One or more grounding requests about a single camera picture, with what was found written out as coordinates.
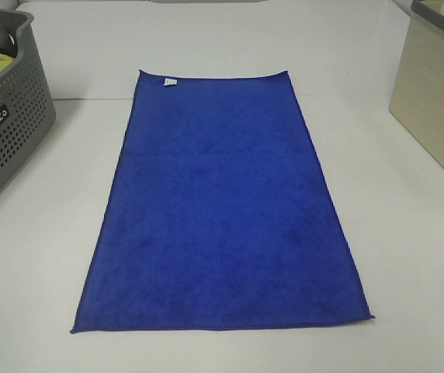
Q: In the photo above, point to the blue microfibre towel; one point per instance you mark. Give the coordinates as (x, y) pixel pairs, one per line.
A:
(219, 202)

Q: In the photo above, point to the grey perforated plastic basket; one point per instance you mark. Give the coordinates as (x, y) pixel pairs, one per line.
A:
(26, 108)

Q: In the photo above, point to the beige storage box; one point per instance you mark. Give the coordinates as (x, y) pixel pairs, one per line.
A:
(417, 100)

